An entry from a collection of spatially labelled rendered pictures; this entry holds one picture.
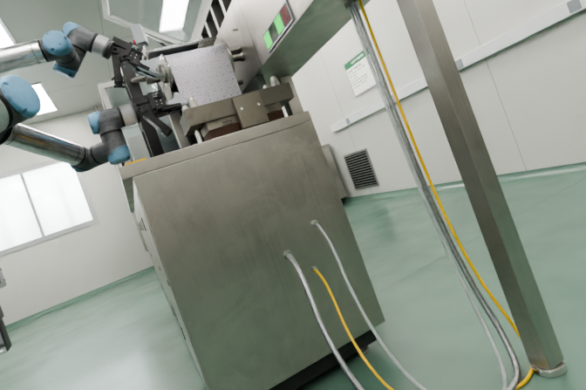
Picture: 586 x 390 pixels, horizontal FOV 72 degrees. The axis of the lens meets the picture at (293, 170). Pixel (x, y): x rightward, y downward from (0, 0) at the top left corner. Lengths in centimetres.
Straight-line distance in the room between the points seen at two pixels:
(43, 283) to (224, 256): 605
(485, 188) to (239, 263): 75
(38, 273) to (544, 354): 674
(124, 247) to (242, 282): 584
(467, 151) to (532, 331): 48
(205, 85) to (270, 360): 102
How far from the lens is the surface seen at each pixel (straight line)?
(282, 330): 139
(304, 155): 141
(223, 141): 133
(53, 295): 724
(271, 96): 148
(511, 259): 117
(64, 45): 154
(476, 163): 111
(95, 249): 713
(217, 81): 166
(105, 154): 155
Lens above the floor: 71
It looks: level
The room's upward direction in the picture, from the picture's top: 20 degrees counter-clockwise
